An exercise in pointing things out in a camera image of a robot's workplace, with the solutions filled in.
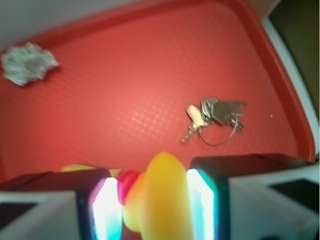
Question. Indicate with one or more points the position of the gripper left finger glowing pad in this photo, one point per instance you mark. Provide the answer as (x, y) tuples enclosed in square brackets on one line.
[(65, 205)]

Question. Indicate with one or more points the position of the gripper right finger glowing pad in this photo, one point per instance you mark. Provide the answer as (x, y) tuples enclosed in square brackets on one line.
[(254, 197)]

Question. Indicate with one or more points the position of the yellow rubber duck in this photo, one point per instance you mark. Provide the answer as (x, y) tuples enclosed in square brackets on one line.
[(155, 203)]

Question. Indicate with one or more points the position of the yellow kitchen sponge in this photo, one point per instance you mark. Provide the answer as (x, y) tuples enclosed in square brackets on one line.
[(114, 172)]

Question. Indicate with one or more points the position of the bunch of silver keys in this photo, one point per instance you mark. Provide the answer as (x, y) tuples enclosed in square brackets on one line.
[(211, 111)]

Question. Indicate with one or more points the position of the red plastic tray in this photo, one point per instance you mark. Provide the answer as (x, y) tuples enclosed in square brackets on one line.
[(124, 81)]

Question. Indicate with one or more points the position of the crumpled white paper towel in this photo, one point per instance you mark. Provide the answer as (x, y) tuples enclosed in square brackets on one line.
[(28, 63)]

